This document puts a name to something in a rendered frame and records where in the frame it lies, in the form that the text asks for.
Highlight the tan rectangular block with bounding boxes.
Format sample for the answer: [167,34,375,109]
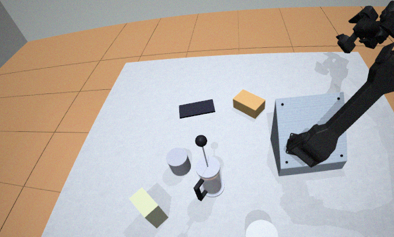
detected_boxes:
[233,90,266,119]

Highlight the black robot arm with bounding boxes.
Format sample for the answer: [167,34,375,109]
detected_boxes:
[285,1,394,168]

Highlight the french press coffee maker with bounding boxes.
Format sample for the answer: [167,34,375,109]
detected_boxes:
[193,135,225,201]

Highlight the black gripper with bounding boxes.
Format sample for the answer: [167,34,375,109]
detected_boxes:
[336,6,378,54]

